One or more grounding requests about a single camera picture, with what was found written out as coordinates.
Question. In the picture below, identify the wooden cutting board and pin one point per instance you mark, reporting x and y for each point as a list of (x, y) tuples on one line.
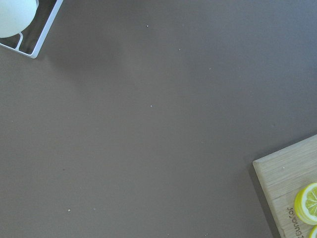
[(282, 175)]

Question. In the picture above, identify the lemon slice near board edge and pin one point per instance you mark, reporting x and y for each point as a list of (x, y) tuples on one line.
[(305, 204)]

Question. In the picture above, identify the pale green cup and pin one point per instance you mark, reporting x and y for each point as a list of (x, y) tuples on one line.
[(16, 15)]

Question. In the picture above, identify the white wire cup rack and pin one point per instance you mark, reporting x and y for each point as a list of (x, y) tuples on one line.
[(29, 41)]

